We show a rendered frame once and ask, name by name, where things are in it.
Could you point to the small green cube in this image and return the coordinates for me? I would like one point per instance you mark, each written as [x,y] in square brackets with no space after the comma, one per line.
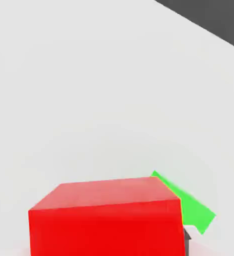
[195,212]

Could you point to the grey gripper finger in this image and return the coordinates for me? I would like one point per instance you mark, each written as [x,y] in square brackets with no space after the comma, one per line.
[191,243]

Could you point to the small red cube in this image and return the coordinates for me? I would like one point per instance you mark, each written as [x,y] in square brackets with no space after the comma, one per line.
[107,226]

